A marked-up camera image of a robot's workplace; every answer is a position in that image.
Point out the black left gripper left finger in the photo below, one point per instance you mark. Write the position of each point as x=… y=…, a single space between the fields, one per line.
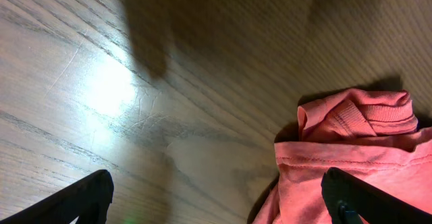
x=85 y=201

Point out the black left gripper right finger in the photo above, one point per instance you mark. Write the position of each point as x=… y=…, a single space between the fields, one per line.
x=352 y=200

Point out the red orange t-shirt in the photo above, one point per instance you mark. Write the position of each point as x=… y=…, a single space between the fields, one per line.
x=373 y=136

